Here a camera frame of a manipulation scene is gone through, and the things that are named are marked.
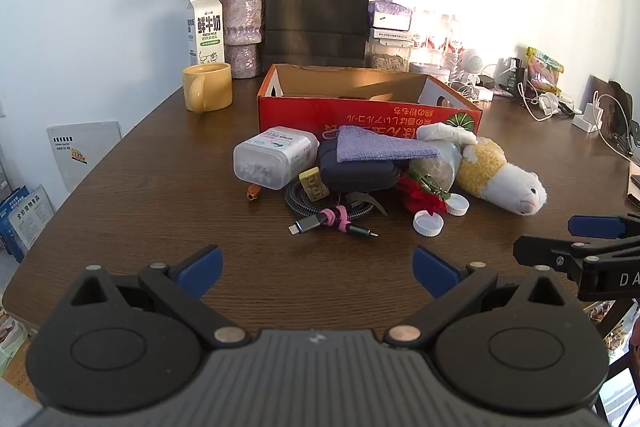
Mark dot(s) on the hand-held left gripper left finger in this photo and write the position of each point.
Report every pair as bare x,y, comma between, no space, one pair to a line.
202,274

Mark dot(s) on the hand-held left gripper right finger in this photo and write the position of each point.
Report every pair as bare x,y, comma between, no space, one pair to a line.
435,274

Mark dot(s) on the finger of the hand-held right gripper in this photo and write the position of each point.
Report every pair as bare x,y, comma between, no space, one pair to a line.
550,254
595,227

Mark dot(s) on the white bottle cap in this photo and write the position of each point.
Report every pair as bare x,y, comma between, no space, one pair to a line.
427,224
457,206

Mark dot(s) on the red flower brooch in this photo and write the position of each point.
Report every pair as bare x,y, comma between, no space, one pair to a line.
417,199

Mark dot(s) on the white yellow plush sheep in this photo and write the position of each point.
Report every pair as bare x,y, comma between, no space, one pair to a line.
505,187

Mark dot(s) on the small orange object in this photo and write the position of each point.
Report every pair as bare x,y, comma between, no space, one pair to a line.
253,192

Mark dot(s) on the iridescent plastic bag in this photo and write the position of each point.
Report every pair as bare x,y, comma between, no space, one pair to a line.
435,167

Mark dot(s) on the dark blue zip pouch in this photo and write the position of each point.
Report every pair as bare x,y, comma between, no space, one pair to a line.
355,174

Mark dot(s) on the clear plastic cotton swab box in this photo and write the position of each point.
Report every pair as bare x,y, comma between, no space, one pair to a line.
270,157

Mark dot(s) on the purple cloth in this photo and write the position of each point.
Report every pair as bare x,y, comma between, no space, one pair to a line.
375,147

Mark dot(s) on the small yellow packet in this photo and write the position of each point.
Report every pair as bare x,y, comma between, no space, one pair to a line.
314,184

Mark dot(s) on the red cardboard box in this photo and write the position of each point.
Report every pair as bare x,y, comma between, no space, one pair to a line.
300,112

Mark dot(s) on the white phone stand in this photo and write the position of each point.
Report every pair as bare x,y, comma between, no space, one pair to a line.
587,122

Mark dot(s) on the white charger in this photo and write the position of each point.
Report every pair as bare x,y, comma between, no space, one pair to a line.
547,103

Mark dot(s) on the dark brown flat case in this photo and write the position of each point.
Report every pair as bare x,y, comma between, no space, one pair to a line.
600,84

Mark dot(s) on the colourful snack packet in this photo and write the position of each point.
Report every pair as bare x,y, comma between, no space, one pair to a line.
542,69

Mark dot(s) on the white board with sticker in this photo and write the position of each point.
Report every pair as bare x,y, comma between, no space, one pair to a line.
85,152

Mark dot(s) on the small black device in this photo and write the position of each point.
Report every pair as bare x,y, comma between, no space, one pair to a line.
512,77

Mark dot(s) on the white earphones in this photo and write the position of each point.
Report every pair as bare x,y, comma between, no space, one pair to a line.
470,91

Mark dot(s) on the blue white bag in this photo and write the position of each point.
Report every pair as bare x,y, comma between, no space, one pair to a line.
25,222

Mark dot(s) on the yellow mug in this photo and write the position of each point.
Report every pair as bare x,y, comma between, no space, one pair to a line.
210,87

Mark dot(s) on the white round speaker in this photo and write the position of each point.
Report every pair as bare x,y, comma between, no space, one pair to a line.
472,59

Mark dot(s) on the clear container of seeds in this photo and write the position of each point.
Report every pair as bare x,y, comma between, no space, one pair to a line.
387,59

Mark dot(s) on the red label water bottle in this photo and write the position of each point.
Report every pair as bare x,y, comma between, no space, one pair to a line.
432,34
452,39

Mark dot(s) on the white flat box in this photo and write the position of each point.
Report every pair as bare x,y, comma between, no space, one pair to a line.
392,36

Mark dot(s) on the white milk carton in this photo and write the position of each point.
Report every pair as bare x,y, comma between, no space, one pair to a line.
207,27

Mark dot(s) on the purple white vase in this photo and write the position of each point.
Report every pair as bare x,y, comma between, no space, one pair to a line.
242,22

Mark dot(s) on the purple tissue pack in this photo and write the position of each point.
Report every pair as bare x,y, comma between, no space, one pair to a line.
390,14

